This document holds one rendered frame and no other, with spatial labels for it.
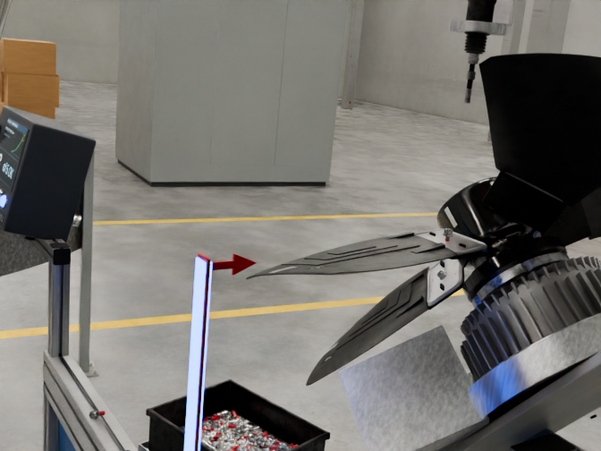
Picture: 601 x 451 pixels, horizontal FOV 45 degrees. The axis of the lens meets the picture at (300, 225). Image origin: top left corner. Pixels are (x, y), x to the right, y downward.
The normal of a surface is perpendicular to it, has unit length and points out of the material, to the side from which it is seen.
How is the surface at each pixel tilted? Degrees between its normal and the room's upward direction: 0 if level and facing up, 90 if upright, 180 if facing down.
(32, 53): 90
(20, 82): 90
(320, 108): 90
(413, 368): 55
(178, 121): 90
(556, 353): 62
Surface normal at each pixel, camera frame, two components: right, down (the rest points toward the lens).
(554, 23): 0.46, 0.25
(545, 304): -0.29, -0.46
